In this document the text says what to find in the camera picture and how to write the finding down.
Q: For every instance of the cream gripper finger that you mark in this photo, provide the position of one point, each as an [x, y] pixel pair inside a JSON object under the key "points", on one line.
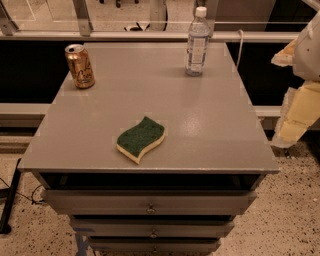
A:
{"points": [[300, 110], [285, 56]]}

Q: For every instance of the middle drawer with knob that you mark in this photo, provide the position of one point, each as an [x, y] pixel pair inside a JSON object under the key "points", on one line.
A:
{"points": [[152, 228]]}

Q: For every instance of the black floor stand leg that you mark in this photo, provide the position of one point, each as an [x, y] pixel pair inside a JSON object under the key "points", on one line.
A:
{"points": [[9, 201]]}

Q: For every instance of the grey drawer cabinet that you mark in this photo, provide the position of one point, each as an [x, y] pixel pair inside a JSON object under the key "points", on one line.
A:
{"points": [[150, 159]]}

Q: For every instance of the drawer with knob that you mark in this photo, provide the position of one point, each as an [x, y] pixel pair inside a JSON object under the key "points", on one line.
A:
{"points": [[117, 244], [152, 228], [149, 202]]}

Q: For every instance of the top drawer with knob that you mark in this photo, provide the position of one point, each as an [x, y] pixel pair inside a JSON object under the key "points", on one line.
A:
{"points": [[149, 202]]}

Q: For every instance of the green and yellow sponge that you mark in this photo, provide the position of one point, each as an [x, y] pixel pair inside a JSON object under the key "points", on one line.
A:
{"points": [[140, 139]]}

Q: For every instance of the clear blue plastic water bottle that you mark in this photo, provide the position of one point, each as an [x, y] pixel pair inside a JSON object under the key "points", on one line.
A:
{"points": [[198, 37]]}

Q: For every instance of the orange soda can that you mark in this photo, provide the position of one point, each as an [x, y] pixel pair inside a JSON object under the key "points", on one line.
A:
{"points": [[80, 66]]}

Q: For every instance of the bottom drawer with knob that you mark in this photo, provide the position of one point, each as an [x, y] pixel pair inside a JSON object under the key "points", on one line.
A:
{"points": [[117, 244]]}

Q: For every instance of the metal frame rail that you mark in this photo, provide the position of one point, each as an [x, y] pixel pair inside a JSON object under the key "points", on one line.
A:
{"points": [[78, 20]]}

